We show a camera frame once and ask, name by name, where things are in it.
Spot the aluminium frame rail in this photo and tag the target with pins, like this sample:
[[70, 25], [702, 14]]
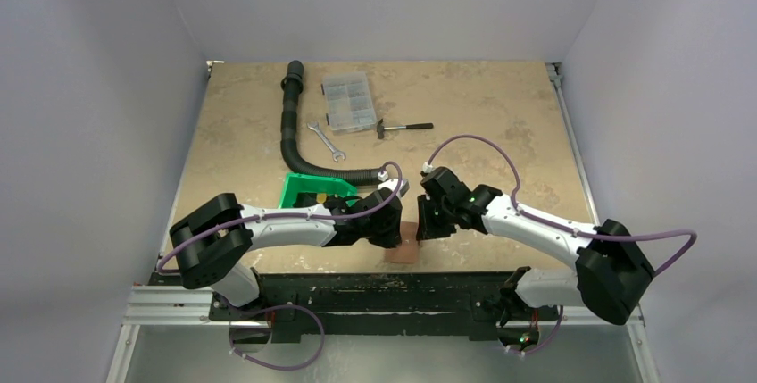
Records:
[[167, 336]]

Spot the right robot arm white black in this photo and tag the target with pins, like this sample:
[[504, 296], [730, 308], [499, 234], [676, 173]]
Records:
[[608, 278]]

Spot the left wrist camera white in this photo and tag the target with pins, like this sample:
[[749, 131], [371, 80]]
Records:
[[398, 185]]

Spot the silver open-end wrench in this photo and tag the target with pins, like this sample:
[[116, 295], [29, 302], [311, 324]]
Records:
[[336, 154]]

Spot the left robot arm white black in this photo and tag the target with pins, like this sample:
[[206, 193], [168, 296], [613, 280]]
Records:
[[209, 243]]

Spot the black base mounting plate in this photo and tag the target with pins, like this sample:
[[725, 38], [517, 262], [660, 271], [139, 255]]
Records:
[[444, 304]]

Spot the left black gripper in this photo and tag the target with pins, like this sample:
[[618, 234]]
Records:
[[393, 237]]

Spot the small black-handled hammer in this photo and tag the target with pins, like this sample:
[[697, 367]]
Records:
[[382, 128]]

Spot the green plastic bin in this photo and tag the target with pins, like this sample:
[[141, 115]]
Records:
[[303, 190]]

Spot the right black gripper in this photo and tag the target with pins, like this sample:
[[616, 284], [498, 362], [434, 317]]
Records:
[[429, 220]]

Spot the clear plastic screw organizer box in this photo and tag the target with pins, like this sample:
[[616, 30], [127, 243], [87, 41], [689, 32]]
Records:
[[349, 102]]

